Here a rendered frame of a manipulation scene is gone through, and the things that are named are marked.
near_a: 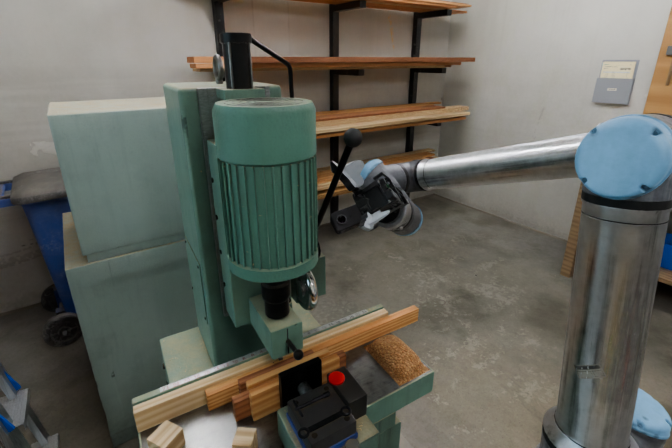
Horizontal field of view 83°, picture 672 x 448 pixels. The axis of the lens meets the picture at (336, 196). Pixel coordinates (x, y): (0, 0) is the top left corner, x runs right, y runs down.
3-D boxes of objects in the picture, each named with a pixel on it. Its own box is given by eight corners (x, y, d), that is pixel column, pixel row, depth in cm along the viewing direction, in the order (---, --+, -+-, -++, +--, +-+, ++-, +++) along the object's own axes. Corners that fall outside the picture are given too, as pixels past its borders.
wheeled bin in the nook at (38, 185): (42, 359, 211) (-11, 196, 179) (40, 311, 252) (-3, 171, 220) (164, 315, 248) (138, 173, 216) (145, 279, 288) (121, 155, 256)
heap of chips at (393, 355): (399, 386, 83) (400, 372, 82) (363, 347, 95) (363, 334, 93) (430, 370, 88) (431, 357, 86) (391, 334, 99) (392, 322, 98)
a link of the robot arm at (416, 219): (384, 216, 107) (404, 244, 103) (367, 207, 96) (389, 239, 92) (410, 195, 105) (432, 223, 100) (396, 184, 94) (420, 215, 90)
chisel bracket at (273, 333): (273, 367, 77) (270, 333, 74) (250, 327, 89) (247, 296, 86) (305, 353, 81) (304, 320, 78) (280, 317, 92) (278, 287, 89)
